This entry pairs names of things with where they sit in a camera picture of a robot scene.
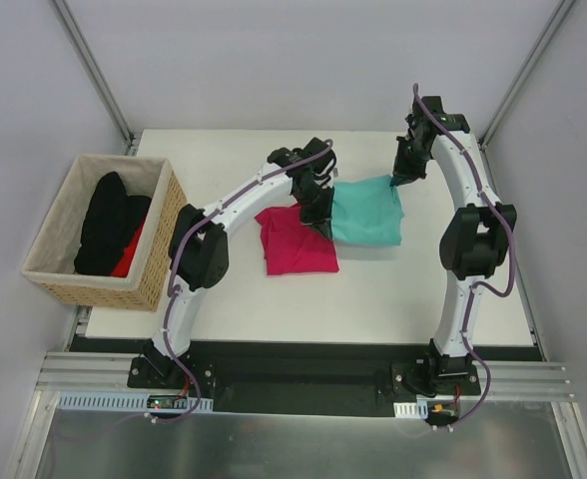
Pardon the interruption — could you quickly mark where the red t shirt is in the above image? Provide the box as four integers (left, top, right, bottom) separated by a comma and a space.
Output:
110, 221, 145, 277

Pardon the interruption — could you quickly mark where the left rear aluminium post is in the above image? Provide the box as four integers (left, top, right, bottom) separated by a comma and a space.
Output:
49, 0, 136, 151

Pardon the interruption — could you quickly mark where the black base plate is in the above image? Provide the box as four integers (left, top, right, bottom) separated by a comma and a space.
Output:
127, 340, 480, 417

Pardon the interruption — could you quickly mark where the aluminium post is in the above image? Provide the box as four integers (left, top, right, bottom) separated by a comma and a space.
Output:
478, 0, 579, 151
49, 0, 136, 151

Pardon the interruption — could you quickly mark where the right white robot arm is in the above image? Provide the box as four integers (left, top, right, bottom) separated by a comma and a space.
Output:
390, 93, 517, 358

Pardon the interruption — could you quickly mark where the left white cable duct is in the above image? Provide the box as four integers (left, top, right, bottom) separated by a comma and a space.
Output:
58, 392, 214, 414

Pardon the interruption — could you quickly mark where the wicker laundry basket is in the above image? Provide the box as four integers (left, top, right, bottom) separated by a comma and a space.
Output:
22, 155, 186, 311

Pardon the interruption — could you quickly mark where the teal t shirt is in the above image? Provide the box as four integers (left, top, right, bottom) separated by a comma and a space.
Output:
331, 175, 404, 247

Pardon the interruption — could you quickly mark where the right white cable duct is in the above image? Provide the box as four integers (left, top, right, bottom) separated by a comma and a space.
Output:
393, 400, 428, 420

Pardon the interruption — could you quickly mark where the black t shirt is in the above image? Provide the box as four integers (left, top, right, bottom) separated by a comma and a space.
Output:
74, 172, 152, 277

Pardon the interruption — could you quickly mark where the right rear aluminium post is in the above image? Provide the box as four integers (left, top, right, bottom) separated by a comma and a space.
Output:
478, 0, 579, 151

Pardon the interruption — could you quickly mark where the white cable duct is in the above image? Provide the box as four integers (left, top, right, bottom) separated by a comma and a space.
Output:
393, 400, 428, 420
58, 392, 214, 414

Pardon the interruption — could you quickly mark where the pink t shirt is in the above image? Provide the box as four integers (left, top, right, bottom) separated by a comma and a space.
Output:
255, 205, 339, 276

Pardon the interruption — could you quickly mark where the aluminium rail frame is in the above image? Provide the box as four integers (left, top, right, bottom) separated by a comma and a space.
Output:
9, 295, 587, 478

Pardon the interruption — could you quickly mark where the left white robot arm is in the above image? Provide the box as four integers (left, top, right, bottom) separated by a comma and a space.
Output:
150, 138, 336, 388

